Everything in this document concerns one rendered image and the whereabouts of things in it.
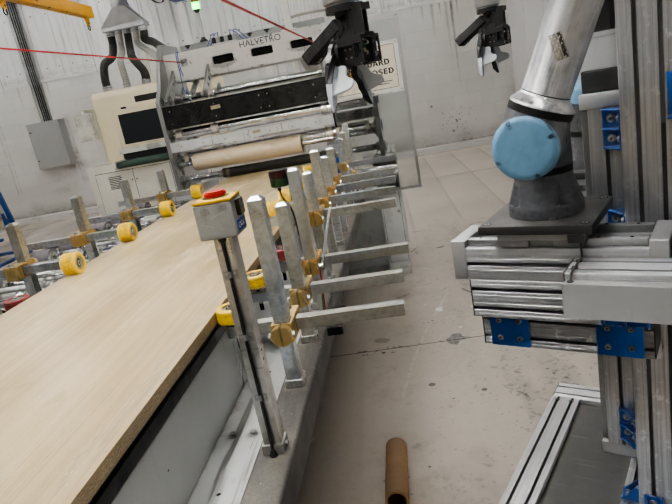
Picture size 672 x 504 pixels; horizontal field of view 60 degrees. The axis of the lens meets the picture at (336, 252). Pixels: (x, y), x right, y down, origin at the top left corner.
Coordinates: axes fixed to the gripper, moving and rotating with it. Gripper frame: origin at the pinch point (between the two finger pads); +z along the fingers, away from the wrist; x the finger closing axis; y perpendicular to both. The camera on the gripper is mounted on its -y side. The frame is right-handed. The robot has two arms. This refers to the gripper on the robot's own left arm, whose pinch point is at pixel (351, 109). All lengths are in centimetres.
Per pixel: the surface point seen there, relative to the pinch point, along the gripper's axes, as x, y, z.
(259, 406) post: -35, -10, 51
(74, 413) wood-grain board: -59, -30, 42
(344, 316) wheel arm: -1.7, -10.6, 46.9
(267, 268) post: -12.4, -21.4, 31.1
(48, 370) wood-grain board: -50, -55, 42
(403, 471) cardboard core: 39, -29, 125
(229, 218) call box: -35.4, -5.7, 13.2
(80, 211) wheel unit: 37, -169, 26
